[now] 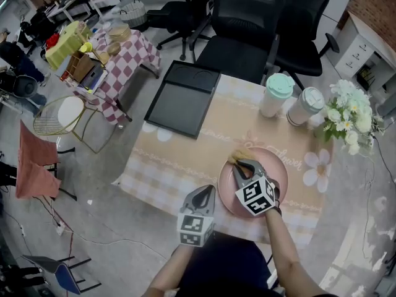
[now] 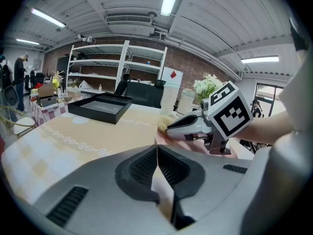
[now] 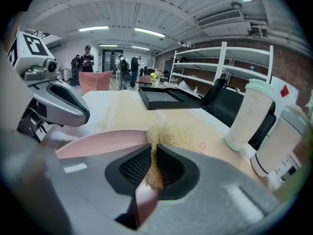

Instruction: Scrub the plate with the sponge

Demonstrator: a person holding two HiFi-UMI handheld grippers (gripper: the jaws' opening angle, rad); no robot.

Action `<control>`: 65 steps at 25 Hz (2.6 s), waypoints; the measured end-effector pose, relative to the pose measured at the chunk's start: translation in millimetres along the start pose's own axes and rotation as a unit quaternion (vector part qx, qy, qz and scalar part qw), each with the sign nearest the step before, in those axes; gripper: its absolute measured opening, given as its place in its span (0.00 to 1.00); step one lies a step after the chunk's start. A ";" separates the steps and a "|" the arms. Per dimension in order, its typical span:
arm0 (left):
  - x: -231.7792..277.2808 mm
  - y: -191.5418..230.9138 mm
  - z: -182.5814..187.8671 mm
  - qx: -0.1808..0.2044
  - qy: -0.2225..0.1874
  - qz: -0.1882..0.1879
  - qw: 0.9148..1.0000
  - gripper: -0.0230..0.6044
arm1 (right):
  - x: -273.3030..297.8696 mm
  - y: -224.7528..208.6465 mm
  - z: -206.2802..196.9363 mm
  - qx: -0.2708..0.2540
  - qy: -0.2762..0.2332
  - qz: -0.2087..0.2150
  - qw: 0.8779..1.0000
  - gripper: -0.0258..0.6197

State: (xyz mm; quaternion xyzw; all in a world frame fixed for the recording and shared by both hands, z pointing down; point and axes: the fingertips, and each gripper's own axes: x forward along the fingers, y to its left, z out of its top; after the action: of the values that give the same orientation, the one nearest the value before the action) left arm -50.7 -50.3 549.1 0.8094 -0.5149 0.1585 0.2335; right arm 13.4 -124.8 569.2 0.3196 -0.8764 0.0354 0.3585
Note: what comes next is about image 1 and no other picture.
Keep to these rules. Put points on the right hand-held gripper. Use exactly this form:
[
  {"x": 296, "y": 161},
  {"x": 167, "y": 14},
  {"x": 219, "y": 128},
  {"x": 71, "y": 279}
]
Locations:
[{"x": 255, "y": 196}]

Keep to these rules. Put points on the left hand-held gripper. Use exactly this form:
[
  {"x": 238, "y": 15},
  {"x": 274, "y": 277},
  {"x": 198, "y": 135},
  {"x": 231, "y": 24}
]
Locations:
[{"x": 191, "y": 227}]

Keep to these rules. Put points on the yellow sponge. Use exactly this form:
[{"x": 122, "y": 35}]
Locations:
[{"x": 239, "y": 155}]

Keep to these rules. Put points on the pink big plate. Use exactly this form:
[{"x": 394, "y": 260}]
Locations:
[{"x": 227, "y": 193}]

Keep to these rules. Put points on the person's right forearm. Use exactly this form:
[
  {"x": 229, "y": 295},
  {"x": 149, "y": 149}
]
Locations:
[{"x": 284, "y": 252}]

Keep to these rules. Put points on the person's left forearm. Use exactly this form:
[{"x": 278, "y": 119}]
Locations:
[{"x": 167, "y": 274}]

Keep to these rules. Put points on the person's right hand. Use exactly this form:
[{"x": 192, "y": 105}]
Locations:
[{"x": 278, "y": 200}]

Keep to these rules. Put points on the person's navy shorts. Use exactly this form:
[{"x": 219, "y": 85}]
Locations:
[{"x": 226, "y": 261}]

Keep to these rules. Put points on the cup with mint lid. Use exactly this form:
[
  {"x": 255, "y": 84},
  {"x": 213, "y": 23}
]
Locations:
[{"x": 277, "y": 88}]

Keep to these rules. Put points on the cup with grey lid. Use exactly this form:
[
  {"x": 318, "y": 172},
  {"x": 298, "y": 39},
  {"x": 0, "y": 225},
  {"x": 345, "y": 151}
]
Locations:
[{"x": 307, "y": 104}]

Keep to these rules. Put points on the black tray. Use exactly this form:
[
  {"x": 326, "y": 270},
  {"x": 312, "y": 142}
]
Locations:
[{"x": 179, "y": 104}]

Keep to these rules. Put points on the white flower bouquet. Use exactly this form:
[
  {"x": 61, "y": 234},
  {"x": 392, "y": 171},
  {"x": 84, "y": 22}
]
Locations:
[{"x": 349, "y": 110}]

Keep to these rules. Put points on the white power strip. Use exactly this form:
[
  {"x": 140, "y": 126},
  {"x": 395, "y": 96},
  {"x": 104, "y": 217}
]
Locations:
[{"x": 61, "y": 228}]

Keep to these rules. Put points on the black folding chair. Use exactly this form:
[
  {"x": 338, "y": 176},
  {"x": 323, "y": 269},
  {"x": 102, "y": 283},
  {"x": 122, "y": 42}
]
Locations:
[{"x": 66, "y": 150}]

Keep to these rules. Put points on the black mesh office chair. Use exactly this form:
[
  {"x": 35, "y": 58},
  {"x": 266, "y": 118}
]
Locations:
[{"x": 241, "y": 26}]

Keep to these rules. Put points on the black router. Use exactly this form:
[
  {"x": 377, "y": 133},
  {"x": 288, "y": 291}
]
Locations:
[{"x": 365, "y": 79}]

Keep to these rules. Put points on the blue chair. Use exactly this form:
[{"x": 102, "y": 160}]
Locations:
[{"x": 65, "y": 277}]

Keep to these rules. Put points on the pink checked tablecloth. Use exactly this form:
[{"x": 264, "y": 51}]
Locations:
[{"x": 127, "y": 60}]

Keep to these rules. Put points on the white desk with drawers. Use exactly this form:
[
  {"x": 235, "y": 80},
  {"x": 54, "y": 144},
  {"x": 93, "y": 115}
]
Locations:
[{"x": 355, "y": 51}]

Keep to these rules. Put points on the pink cloth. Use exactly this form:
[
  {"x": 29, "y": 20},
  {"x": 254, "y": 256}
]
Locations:
[{"x": 34, "y": 169}]

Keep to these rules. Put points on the woven bowl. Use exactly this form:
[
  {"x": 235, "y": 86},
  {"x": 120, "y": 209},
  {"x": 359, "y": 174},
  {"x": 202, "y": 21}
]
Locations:
[{"x": 114, "y": 48}]

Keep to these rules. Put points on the cardboard box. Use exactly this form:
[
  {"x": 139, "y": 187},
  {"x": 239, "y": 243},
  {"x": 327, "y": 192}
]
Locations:
[{"x": 82, "y": 68}]

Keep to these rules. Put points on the yellow cup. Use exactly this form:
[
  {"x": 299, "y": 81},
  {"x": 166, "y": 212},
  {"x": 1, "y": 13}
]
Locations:
[{"x": 86, "y": 47}]

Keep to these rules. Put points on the grey woven basket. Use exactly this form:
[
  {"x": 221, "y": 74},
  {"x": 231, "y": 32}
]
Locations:
[{"x": 133, "y": 14}]

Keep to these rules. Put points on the yellow-green tablecloth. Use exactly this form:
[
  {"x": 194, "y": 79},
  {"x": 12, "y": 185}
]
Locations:
[{"x": 62, "y": 51}]

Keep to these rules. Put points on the red flowers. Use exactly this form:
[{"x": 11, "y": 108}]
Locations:
[{"x": 52, "y": 40}]

